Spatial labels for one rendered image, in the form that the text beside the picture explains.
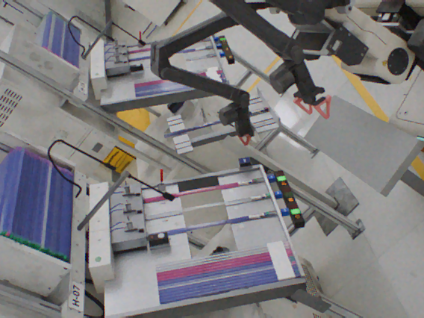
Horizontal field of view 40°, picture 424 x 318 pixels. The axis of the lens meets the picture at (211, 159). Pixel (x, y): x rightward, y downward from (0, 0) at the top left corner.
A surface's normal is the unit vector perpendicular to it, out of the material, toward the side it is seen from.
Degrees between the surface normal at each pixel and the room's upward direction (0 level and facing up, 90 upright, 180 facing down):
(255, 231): 44
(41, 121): 90
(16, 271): 90
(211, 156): 90
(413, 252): 0
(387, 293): 0
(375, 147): 0
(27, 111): 90
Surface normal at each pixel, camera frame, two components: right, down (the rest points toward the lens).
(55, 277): 0.16, 0.58
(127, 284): -0.10, -0.79
